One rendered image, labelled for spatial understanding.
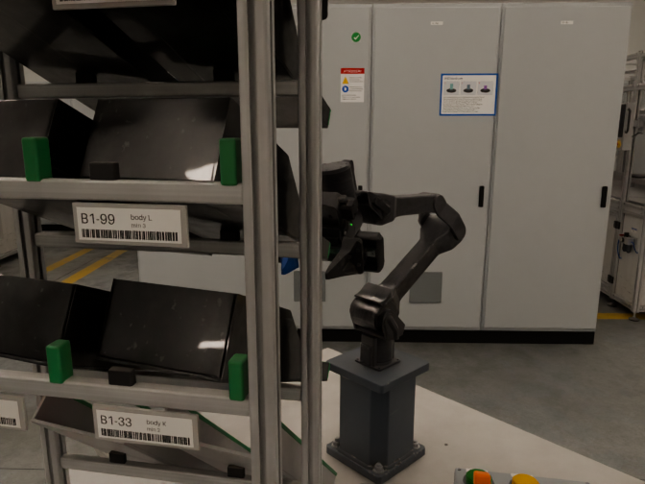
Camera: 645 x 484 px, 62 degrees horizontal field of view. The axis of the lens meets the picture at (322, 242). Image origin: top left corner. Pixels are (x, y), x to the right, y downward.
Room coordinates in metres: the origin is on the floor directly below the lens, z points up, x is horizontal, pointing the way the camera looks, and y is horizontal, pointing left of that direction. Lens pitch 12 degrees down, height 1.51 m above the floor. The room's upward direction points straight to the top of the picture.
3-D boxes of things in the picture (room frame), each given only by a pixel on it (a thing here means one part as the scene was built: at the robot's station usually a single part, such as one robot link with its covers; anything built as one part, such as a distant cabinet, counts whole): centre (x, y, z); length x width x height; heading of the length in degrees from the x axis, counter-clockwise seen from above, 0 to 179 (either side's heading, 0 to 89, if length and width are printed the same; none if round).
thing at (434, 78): (3.80, -0.72, 1.12); 0.80 x 0.54 x 2.25; 88
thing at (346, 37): (3.82, 0.15, 1.12); 0.94 x 0.54 x 2.25; 88
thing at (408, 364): (0.97, -0.11, 0.96); 0.15 x 0.15 x 0.20; 43
